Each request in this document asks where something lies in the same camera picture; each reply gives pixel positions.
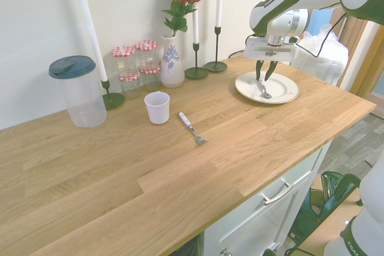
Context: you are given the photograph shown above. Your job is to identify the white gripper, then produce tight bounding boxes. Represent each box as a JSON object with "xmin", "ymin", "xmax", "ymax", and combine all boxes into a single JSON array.
[{"xmin": 243, "ymin": 36, "xmax": 298, "ymax": 82}]

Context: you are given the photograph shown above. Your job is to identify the white-handled metal spoon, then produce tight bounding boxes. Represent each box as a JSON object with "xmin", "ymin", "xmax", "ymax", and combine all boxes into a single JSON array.
[{"xmin": 257, "ymin": 78, "xmax": 272, "ymax": 100}]

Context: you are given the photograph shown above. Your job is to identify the white gold-rimmed plate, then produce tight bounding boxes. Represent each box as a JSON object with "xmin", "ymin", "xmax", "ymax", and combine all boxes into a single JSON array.
[{"xmin": 235, "ymin": 71, "xmax": 300, "ymax": 105}]

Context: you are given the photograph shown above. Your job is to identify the dark green candle holder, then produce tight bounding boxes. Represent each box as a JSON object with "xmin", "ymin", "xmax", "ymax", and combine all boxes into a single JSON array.
[
  {"xmin": 203, "ymin": 26, "xmax": 229, "ymax": 73},
  {"xmin": 100, "ymin": 79, "xmax": 125, "ymax": 110},
  {"xmin": 184, "ymin": 42, "xmax": 209, "ymax": 80}
]

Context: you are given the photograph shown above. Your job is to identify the clear plastic wrap bundle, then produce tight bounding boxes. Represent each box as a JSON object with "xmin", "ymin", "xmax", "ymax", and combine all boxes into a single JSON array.
[{"xmin": 292, "ymin": 23, "xmax": 352, "ymax": 89}]

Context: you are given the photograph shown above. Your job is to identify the white vase blue flower print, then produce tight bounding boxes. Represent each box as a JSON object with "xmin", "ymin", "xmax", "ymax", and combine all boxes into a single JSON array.
[{"xmin": 160, "ymin": 34, "xmax": 185, "ymax": 89}]

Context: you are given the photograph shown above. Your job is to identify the white plastic cup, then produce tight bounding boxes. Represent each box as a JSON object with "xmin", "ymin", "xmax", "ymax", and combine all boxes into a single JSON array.
[{"xmin": 143, "ymin": 90, "xmax": 171, "ymax": 125}]

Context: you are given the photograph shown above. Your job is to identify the glass jar red checked lid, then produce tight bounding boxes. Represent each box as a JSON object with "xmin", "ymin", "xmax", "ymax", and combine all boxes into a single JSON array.
[
  {"xmin": 117, "ymin": 70, "xmax": 141, "ymax": 100},
  {"xmin": 111, "ymin": 46, "xmax": 136, "ymax": 74},
  {"xmin": 139, "ymin": 65, "xmax": 161, "ymax": 92},
  {"xmin": 134, "ymin": 40, "xmax": 159, "ymax": 70}
]

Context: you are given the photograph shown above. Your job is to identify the green metal clamp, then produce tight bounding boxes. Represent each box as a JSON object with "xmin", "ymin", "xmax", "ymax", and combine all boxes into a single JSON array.
[{"xmin": 325, "ymin": 173, "xmax": 364, "ymax": 218}]

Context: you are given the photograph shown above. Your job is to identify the green shopping bag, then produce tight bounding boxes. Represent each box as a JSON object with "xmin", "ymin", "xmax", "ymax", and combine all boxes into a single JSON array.
[{"xmin": 289, "ymin": 171, "xmax": 346, "ymax": 239}]

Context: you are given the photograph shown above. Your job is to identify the white kitchen cabinet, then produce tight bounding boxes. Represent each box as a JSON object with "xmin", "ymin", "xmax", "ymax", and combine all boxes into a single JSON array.
[{"xmin": 167, "ymin": 141, "xmax": 334, "ymax": 256}]

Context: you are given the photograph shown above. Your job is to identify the clear jug with teal lid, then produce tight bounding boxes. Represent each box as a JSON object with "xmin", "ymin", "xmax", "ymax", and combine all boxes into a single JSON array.
[{"xmin": 48, "ymin": 55, "xmax": 108, "ymax": 129}]

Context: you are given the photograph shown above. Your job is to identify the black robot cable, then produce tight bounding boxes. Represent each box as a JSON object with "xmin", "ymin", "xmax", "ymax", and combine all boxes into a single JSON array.
[{"xmin": 295, "ymin": 10, "xmax": 349, "ymax": 58}]

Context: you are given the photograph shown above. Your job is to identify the white-handled metal fork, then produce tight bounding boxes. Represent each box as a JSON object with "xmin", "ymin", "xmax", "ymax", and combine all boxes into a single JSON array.
[{"xmin": 178, "ymin": 111, "xmax": 209, "ymax": 146}]

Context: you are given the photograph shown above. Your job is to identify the metal drawer handle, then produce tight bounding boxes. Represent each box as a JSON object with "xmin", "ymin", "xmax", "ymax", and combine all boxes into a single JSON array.
[{"xmin": 260, "ymin": 177, "xmax": 294, "ymax": 206}]

